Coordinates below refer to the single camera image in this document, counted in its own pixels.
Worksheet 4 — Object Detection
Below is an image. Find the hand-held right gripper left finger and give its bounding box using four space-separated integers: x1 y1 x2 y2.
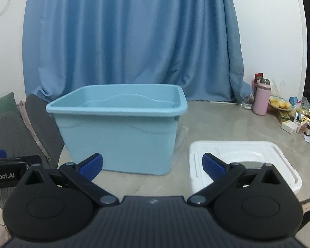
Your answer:
21 153 120 208

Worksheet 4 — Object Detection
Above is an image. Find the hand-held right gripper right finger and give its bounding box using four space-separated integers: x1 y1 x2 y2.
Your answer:
187 153 285 208

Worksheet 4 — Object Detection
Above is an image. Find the grey marble desktop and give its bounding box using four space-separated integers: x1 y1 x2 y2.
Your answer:
57 99 310 248

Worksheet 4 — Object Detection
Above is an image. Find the grey chair with cushion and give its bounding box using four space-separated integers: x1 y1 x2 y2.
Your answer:
0 111 50 210

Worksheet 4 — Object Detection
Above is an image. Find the light blue plastic bin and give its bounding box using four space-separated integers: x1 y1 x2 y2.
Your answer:
46 84 188 176

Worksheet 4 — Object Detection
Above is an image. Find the white plastic lid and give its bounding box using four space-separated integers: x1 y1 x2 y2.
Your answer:
188 141 303 195

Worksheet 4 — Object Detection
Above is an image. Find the green cushion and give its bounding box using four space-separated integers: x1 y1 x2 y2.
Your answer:
0 92 18 119

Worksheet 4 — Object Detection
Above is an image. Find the dark grey chair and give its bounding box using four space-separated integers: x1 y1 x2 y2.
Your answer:
25 94 66 164

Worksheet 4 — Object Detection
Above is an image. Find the pink water bottle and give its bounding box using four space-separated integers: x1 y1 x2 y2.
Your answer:
253 79 272 116

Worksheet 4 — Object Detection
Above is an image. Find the small white box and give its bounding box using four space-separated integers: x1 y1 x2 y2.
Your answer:
281 121 299 134

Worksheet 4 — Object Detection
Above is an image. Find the yellow green box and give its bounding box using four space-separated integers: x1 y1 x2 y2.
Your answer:
276 109 298 123

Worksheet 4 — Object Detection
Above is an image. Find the plate of yellow snacks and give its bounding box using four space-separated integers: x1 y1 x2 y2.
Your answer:
269 95 292 111

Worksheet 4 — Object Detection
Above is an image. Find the clear plastic bag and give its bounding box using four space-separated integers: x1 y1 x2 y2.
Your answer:
270 77 286 97

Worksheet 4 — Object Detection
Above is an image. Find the blue curtain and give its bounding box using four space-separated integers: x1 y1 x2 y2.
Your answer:
23 0 254 104

